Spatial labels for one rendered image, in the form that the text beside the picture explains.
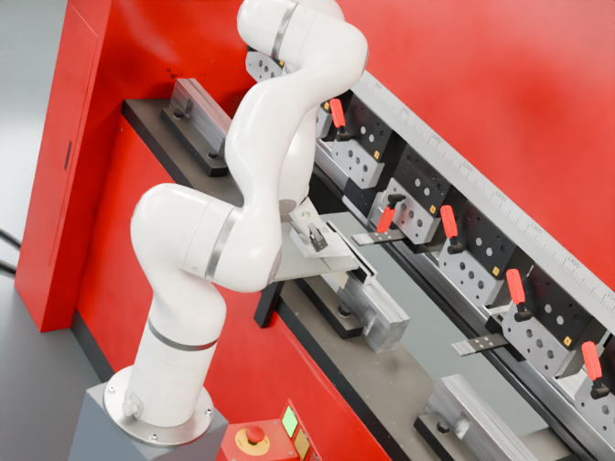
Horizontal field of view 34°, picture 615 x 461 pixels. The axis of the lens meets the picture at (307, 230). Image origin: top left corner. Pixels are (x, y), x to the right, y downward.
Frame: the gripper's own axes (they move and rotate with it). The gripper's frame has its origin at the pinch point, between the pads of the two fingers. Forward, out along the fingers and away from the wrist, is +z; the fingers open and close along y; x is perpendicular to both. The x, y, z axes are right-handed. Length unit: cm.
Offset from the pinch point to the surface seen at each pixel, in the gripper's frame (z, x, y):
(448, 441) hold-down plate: 15, 1, -53
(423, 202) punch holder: -12.8, -21.1, -19.6
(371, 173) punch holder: -11.2, -17.0, -3.5
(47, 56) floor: 97, 44, 272
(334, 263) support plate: 4.1, -0.5, -6.8
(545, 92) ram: -38, -45, -34
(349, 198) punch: -0.5, -11.6, 3.5
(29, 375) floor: 58, 91, 65
